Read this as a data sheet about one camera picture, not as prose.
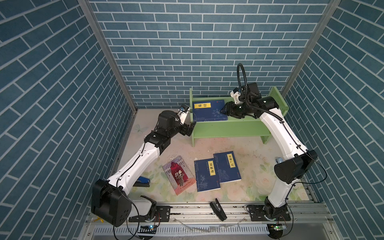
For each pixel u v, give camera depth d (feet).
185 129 2.29
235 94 2.35
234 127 3.00
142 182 2.72
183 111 2.14
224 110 2.48
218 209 2.44
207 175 2.83
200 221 2.42
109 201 1.28
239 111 2.19
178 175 2.84
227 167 2.93
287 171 1.56
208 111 2.64
